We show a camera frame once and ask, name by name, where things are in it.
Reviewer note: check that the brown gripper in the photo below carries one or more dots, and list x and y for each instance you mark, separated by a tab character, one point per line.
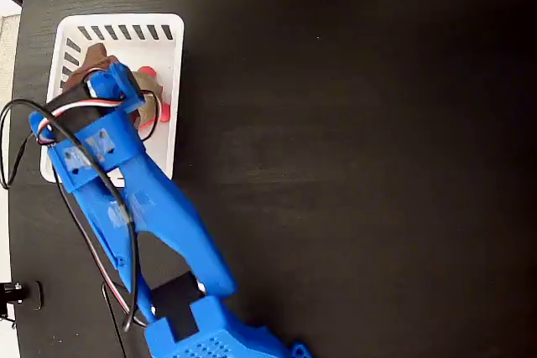
126	89

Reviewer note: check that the white plastic basket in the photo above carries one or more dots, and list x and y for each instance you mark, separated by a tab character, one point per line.
161	148

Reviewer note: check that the black table clamp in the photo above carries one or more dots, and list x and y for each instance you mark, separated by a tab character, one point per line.
31	294

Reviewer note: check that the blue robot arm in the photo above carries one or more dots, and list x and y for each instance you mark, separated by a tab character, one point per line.
168	215

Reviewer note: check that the red turtle toy gold shell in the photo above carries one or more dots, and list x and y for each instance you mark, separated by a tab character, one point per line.
147	96

